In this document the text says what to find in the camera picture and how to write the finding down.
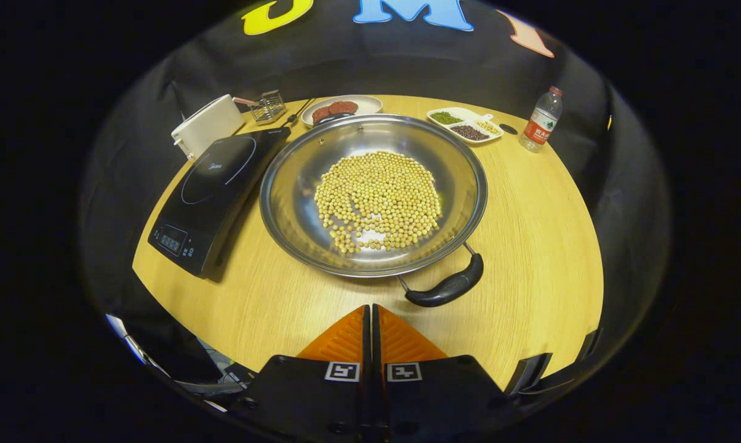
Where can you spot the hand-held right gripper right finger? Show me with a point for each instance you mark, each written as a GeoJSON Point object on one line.
{"type": "Point", "coordinates": [444, 400]}

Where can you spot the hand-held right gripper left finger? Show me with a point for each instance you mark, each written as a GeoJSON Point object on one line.
{"type": "Point", "coordinates": [303, 400]}

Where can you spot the black induction cooktop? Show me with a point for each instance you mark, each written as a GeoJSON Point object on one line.
{"type": "Point", "coordinates": [216, 184]}

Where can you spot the pile of soybeans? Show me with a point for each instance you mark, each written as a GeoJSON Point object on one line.
{"type": "Point", "coordinates": [376, 197]}

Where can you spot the pile of dark red beans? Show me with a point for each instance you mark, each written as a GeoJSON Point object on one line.
{"type": "Point", "coordinates": [469, 132]}

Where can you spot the pile of pale yellow beans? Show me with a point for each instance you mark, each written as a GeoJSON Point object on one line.
{"type": "Point", "coordinates": [488, 127]}

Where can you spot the small black cap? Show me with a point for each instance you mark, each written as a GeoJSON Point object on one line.
{"type": "Point", "coordinates": [508, 129]}

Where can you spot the white divided dish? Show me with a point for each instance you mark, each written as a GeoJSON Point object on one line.
{"type": "Point", "coordinates": [463, 121]}

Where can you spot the pile of green beans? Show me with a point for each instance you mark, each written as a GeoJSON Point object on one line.
{"type": "Point", "coordinates": [445, 117]}

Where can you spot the brown meat piece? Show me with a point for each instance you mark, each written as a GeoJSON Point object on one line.
{"type": "Point", "coordinates": [343, 107]}
{"type": "Point", "coordinates": [321, 114]}

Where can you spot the white toaster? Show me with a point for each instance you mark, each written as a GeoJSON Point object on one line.
{"type": "Point", "coordinates": [207, 126]}

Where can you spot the clear water bottle red label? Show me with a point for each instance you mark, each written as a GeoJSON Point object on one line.
{"type": "Point", "coordinates": [540, 126]}

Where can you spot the round white plate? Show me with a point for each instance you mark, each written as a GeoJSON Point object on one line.
{"type": "Point", "coordinates": [370, 104]}

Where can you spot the pink stick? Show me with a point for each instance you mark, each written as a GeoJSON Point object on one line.
{"type": "Point", "coordinates": [244, 101]}

